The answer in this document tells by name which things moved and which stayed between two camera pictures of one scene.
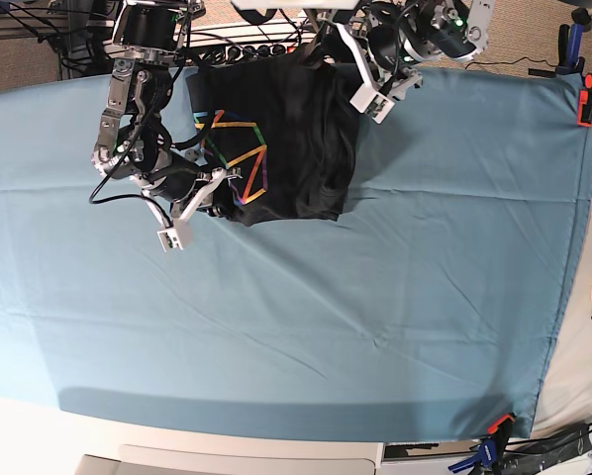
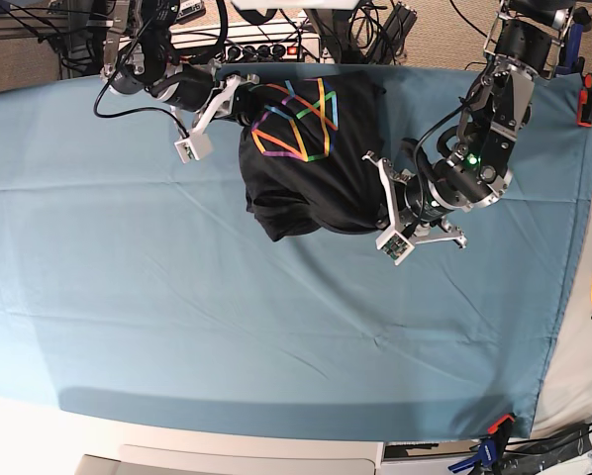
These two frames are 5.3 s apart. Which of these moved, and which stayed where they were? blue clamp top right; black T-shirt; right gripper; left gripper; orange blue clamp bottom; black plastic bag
Moved: left gripper; right gripper; black T-shirt
Stayed: black plastic bag; orange blue clamp bottom; blue clamp top right
